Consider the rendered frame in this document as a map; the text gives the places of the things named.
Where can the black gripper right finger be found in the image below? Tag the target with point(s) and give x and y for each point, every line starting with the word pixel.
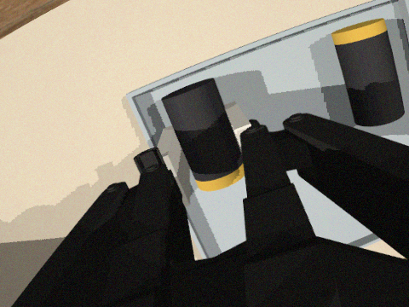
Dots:
pixel 364 174

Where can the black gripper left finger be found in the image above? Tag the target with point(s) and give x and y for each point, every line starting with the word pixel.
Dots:
pixel 91 261

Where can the black battery with yellow end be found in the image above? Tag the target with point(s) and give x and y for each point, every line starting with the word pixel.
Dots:
pixel 202 127
pixel 369 72

